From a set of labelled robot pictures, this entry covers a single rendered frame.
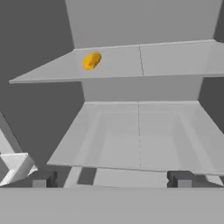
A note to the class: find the yellow corn cob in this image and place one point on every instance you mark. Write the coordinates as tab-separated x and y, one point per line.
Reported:
91	60

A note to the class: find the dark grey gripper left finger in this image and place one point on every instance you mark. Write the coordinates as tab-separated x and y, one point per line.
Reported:
48	177

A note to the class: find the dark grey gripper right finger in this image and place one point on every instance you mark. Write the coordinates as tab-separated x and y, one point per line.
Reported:
179	177

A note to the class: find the long glass fridge shelf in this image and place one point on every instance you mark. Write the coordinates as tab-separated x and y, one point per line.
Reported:
163	61

